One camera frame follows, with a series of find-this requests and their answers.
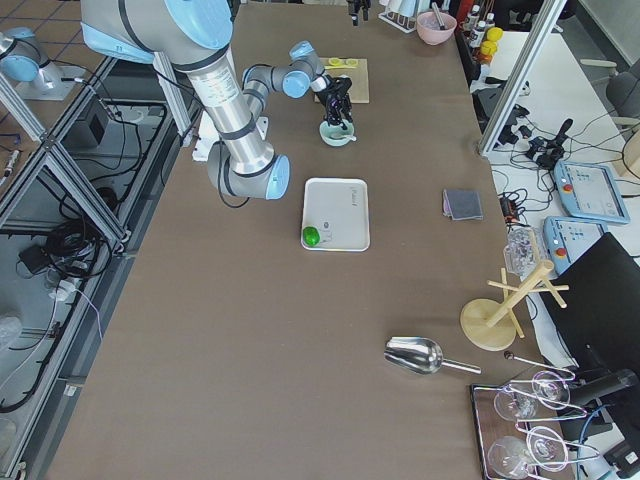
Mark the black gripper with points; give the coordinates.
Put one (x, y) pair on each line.
(332, 103)
(356, 7)

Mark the white ceramic spoon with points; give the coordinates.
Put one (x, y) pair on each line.
(340, 137)

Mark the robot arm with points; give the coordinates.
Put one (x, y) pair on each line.
(196, 36)

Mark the mint green bowl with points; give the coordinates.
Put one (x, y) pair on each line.
(326, 129)

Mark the pink bowl with ice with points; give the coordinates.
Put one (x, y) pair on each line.
(429, 29)

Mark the metal muddler in bowl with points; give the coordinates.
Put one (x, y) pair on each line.
(437, 13)

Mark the cream rabbit tray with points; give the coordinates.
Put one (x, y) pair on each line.
(338, 208)

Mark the green lime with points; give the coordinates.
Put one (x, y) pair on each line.
(311, 236)

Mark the grey folded cloth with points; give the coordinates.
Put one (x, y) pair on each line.
(461, 204)

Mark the metal scoop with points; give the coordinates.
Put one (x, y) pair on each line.
(422, 356)

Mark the wooden mug tree stand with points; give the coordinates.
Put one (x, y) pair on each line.
(492, 325)

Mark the near teach pendant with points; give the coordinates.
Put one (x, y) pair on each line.
(568, 238)

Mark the teach pendant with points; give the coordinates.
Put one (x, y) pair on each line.
(568, 238)
(589, 191)

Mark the far teach pendant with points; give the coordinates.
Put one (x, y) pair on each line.
(589, 191)

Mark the black laptop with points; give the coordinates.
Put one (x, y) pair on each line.
(600, 323)

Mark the wine glass upper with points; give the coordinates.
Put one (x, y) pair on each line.
(523, 400)

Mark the wine glass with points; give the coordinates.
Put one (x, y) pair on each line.
(523, 400)
(542, 451)

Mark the wine glass lower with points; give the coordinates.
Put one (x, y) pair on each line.
(542, 451)

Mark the aluminium frame post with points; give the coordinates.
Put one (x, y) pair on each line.
(541, 29)

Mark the black wire glass rack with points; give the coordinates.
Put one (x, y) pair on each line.
(518, 428)

